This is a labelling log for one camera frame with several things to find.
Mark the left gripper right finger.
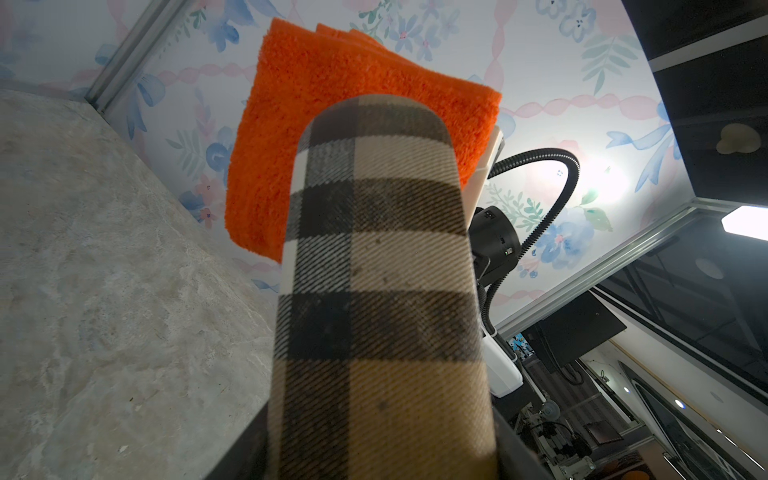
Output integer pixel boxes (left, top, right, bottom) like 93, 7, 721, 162
492, 408, 551, 480

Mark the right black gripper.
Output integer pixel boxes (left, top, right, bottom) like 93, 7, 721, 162
468, 206, 521, 287

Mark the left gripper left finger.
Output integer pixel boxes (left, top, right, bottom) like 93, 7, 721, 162
205, 404, 269, 480

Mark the plaid eyeglass case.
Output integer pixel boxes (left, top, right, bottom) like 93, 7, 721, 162
267, 95, 498, 479

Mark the orange microfiber cloth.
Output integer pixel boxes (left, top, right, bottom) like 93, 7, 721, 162
225, 19, 502, 261

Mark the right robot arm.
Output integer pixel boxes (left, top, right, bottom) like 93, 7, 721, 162
468, 206, 543, 421

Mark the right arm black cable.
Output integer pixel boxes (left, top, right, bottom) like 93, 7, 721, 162
479, 148, 582, 337

